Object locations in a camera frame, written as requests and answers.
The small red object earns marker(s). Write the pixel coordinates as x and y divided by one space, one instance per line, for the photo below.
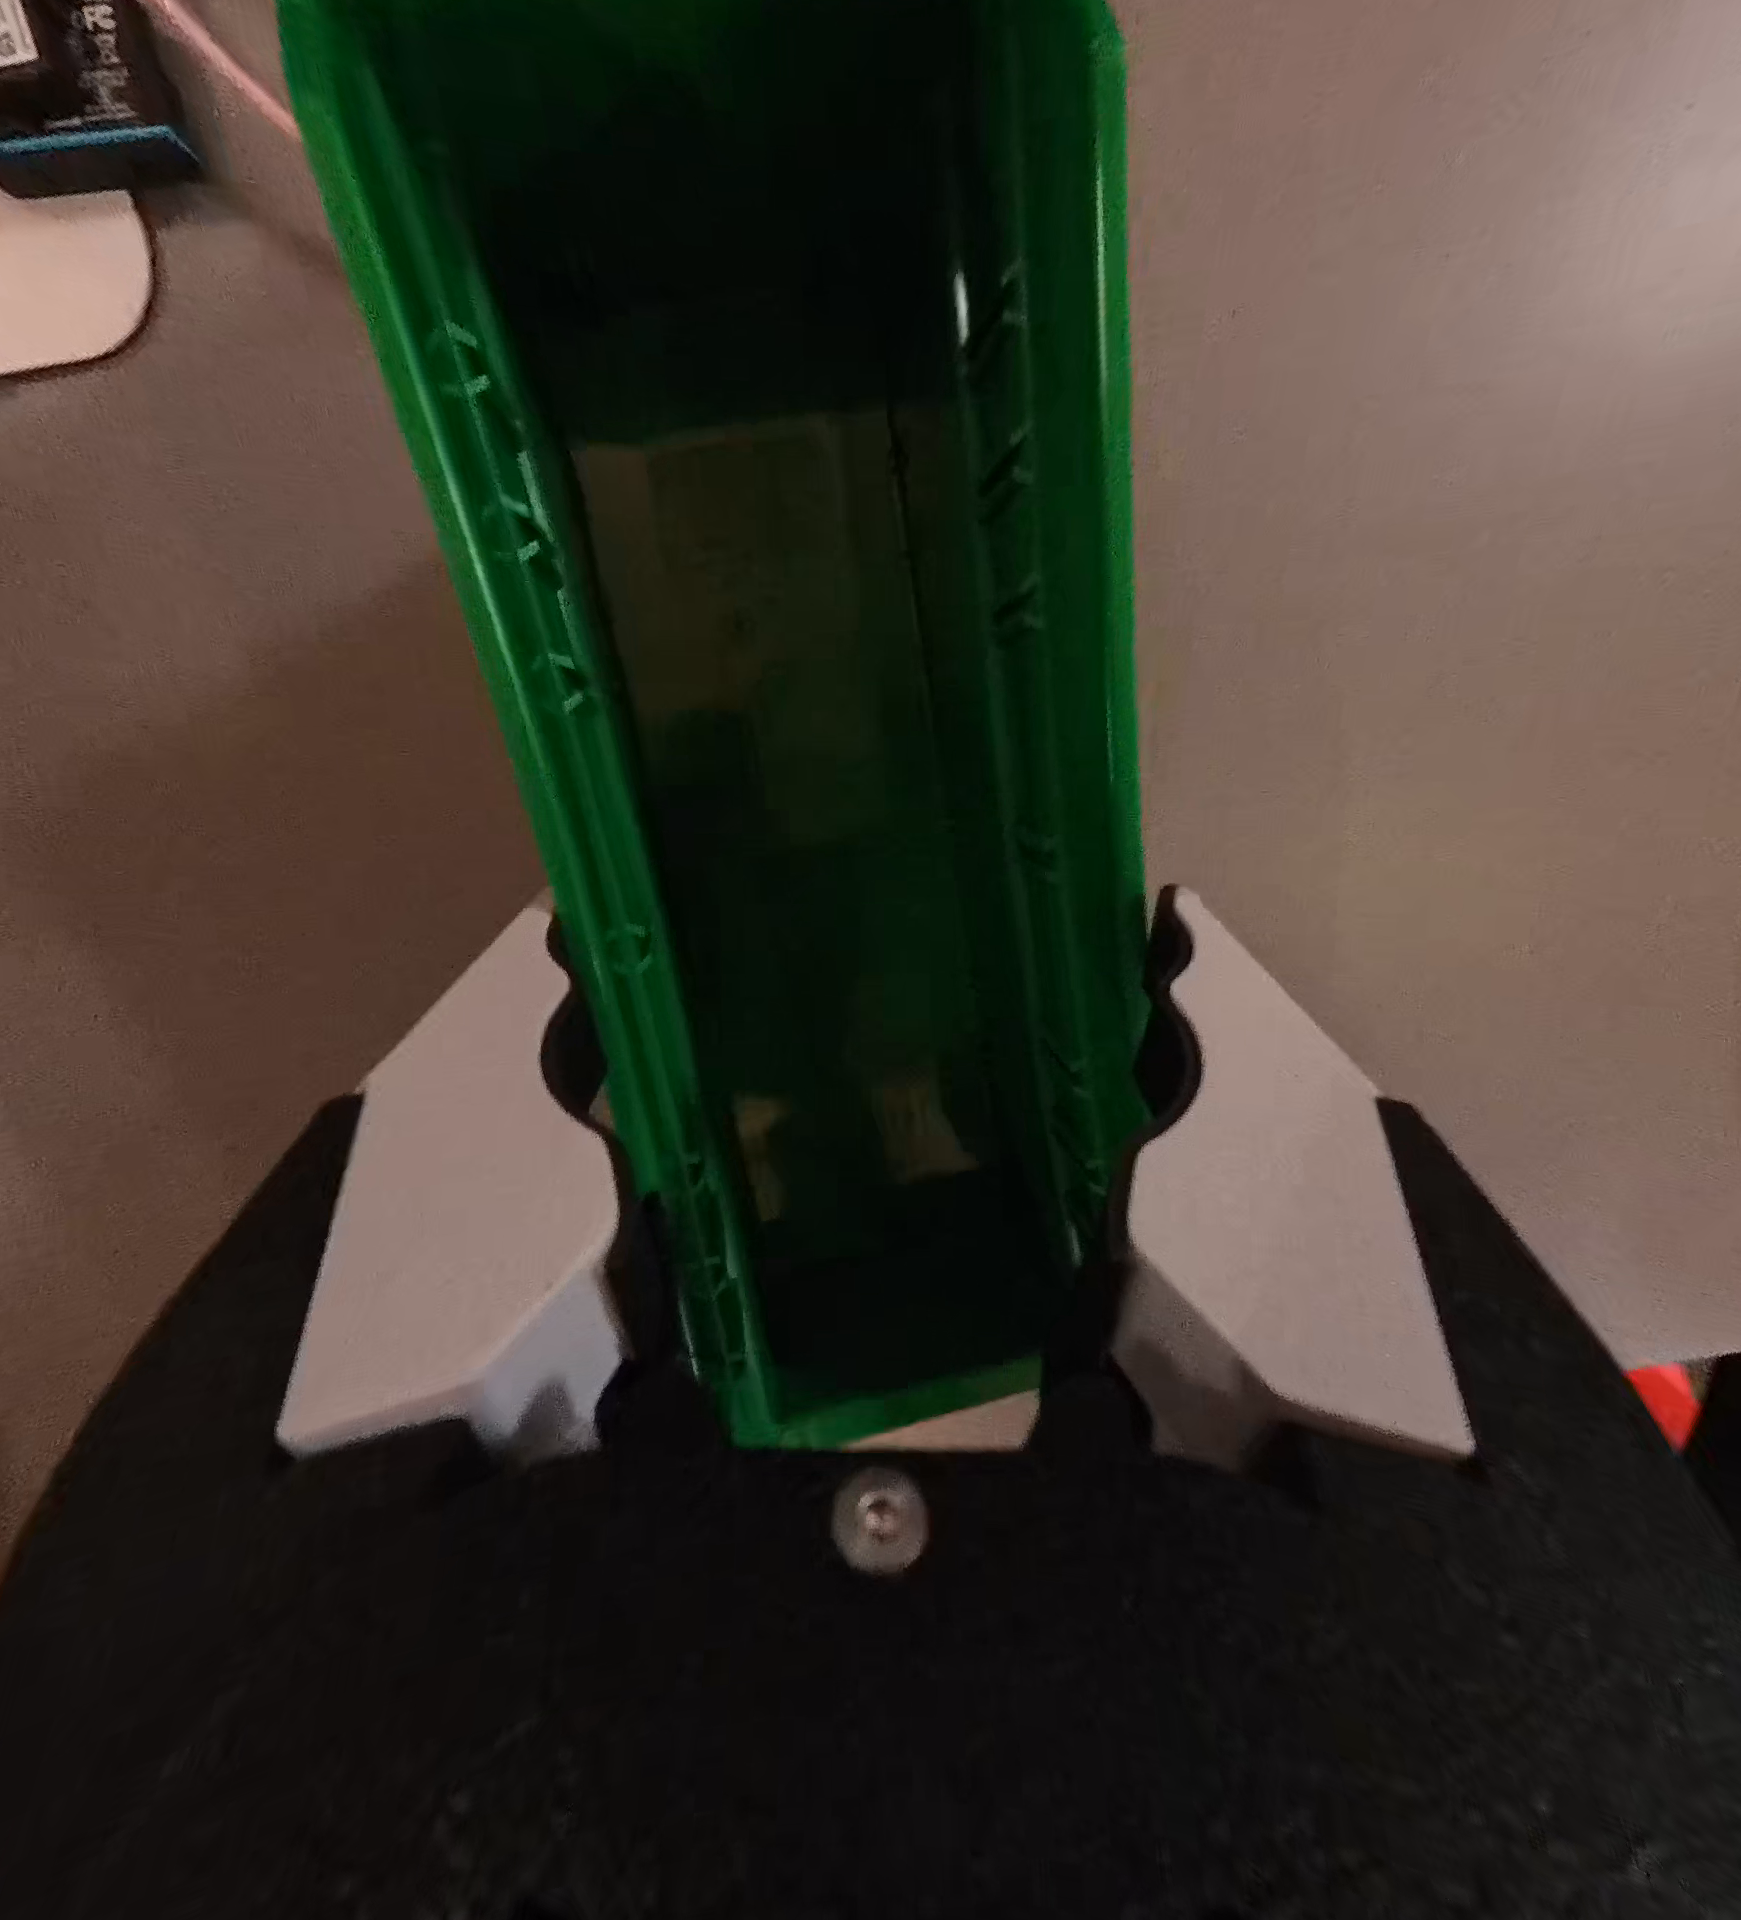
1666 1402

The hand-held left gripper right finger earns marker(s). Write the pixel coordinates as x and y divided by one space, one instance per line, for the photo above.
1291 1231

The white document stand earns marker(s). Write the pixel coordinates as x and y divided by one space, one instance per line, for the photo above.
47 286

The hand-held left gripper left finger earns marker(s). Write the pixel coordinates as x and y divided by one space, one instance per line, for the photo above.
450 1231

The green plastic bin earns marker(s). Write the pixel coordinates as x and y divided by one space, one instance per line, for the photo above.
810 674

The black box with blue edge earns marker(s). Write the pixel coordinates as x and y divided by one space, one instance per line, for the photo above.
105 92

